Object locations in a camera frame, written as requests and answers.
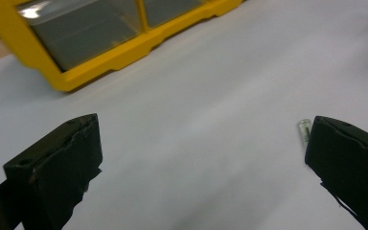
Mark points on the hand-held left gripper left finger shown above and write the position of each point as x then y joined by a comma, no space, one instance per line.
57,166

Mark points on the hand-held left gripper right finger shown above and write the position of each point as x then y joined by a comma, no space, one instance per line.
351,166

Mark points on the yellow storage cabinet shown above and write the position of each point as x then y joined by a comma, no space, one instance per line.
76,78

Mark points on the grid of clear cabinet drawers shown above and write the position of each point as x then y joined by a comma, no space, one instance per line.
86,38

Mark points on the white board mat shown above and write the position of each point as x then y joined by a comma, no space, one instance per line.
204,127

